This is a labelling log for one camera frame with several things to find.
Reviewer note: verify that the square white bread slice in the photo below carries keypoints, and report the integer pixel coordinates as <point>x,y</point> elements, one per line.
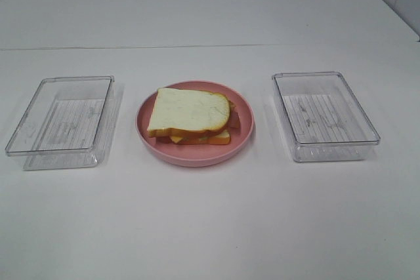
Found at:
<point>222,138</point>

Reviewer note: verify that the right clear plastic tray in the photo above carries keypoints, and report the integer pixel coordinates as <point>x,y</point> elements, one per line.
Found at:
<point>322,118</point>

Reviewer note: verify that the yellow cheese slice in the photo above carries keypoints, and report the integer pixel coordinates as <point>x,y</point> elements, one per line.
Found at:
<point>201,139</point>

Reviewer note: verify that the left clear plastic tray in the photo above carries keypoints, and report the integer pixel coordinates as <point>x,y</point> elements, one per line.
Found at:
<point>68,124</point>

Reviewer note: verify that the clear plastic tray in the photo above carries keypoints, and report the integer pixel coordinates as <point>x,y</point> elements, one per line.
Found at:
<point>322,118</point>
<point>68,124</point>

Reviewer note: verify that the round-top bread slice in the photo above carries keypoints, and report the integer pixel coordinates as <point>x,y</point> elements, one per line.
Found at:
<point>178,112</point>

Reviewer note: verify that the tray bacon strip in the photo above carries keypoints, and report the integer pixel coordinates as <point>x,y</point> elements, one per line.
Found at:
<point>234,120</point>
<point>232,106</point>

